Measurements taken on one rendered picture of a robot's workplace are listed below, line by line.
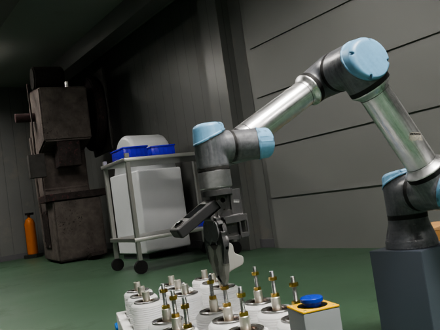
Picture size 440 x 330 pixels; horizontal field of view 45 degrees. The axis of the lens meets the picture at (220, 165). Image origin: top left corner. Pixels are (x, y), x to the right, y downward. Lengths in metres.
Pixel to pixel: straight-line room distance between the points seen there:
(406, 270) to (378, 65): 0.59
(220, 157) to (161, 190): 4.39
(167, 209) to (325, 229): 1.90
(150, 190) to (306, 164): 1.80
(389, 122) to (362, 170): 2.57
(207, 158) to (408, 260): 0.71
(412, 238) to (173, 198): 4.21
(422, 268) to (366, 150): 2.47
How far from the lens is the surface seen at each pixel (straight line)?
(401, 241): 1.65
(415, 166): 1.53
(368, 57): 1.43
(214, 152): 1.19
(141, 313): 1.60
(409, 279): 1.64
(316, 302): 0.97
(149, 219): 5.48
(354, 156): 4.07
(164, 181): 5.60
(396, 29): 3.87
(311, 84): 1.50
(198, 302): 1.63
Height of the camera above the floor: 0.53
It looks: 3 degrees up
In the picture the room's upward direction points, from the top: 8 degrees counter-clockwise
